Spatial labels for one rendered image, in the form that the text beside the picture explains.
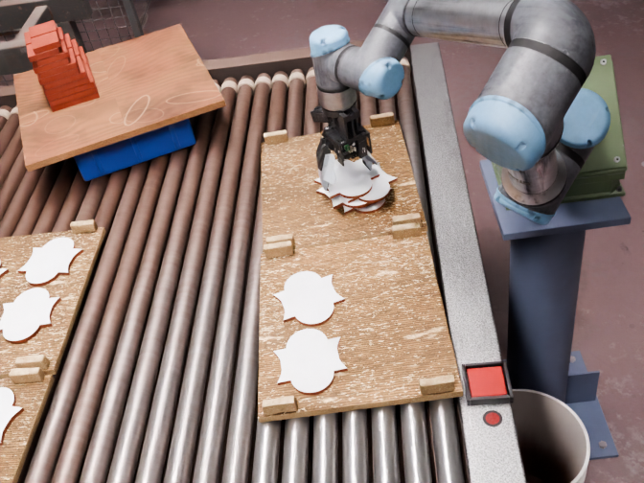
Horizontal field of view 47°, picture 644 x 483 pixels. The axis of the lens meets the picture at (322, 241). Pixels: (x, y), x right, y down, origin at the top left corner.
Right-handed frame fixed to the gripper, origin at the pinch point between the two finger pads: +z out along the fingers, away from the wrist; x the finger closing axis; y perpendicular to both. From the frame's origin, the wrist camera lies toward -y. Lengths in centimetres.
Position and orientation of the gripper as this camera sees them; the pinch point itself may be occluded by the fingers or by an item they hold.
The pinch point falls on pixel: (346, 175)
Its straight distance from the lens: 164.0
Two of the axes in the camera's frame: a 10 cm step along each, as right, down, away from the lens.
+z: 1.5, 7.3, 6.7
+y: 4.7, 5.4, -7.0
